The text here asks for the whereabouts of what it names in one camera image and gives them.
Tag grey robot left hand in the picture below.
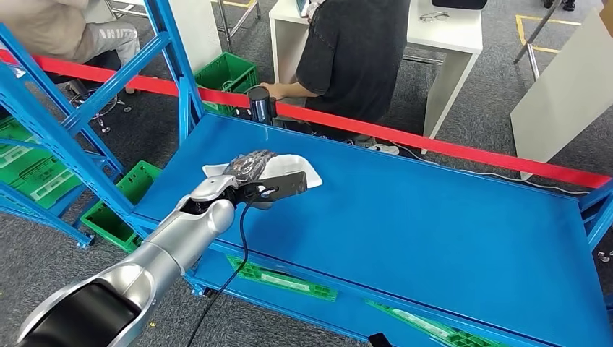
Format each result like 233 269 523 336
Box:
221 150 280 185

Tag white curved plastic part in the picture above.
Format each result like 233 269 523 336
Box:
202 154 323 210

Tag blue metal shelf rack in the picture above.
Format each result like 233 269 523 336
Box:
0 0 613 347
0 112 126 249

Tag green plastic crate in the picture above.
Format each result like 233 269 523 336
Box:
364 299 509 347
194 51 260 117
9 153 82 209
80 160 164 254
0 114 39 168
226 254 338 303

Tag metal table legs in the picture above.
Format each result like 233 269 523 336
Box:
215 0 262 53

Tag white panel desk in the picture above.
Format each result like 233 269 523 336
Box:
103 0 223 73
510 7 613 181

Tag person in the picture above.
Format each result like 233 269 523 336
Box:
260 0 411 157
0 0 141 94

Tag red barrier belt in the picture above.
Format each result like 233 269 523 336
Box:
0 49 612 190

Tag black item on desk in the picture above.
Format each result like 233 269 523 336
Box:
431 0 489 11

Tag metal table leg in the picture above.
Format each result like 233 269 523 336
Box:
513 0 564 80

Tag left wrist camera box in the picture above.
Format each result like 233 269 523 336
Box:
239 171 309 202

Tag black barrier post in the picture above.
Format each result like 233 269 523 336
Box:
247 86 278 127

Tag white floor cable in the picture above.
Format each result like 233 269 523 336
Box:
390 141 592 195

